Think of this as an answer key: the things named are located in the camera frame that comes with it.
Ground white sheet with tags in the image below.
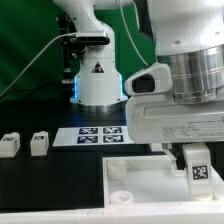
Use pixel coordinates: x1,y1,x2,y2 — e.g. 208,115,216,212
53,126,133,147

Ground black cable on table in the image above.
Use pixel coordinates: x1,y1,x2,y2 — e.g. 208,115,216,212
0,83,74,103

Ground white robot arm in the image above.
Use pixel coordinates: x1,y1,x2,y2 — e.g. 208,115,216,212
53,0,224,146

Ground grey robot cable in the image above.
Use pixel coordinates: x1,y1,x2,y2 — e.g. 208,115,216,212
119,0,149,67

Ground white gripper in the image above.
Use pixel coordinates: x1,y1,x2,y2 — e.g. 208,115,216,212
125,63,224,177

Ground white square tabletop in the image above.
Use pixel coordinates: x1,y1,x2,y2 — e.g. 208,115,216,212
103,155,224,207

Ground white cable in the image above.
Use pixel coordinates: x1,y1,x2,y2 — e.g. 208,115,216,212
0,32,78,99

